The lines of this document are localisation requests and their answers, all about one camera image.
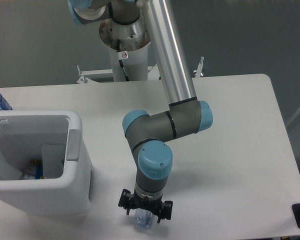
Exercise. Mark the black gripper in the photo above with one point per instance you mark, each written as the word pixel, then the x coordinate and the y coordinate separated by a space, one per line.
pixel 130 201

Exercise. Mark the blue snack packet in bin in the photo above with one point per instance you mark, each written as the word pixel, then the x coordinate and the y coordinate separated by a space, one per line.
pixel 33 171

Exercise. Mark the white plastic wrapper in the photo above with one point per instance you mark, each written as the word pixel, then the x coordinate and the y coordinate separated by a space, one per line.
pixel 53 157

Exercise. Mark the white trash can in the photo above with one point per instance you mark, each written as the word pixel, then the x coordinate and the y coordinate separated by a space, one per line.
pixel 22 134

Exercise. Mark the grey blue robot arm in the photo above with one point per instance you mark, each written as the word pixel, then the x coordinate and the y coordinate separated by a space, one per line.
pixel 148 134

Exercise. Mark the clear plastic water bottle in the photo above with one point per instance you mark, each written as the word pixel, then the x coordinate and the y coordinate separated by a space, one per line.
pixel 143 220

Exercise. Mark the white base frame with bolts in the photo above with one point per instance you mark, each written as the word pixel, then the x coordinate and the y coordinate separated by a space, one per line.
pixel 107 76

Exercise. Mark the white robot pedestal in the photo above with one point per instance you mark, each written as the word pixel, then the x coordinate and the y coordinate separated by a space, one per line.
pixel 128 49

